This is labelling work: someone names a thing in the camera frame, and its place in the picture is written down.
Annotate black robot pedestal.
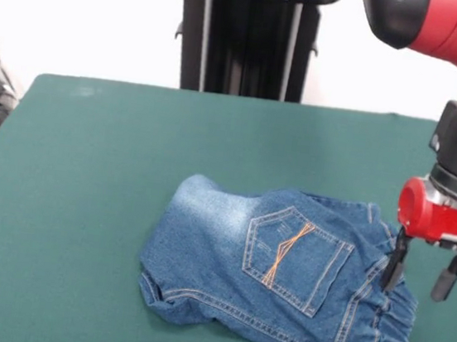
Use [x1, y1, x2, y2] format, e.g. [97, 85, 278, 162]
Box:
[155, 0, 343, 108]

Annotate blue denim jeans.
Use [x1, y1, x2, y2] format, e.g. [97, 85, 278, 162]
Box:
[128, 167, 432, 342]

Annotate dark green table cloth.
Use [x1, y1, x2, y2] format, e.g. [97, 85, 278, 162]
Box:
[0, 65, 457, 342]

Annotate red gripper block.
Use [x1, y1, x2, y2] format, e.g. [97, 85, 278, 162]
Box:
[379, 171, 457, 304]

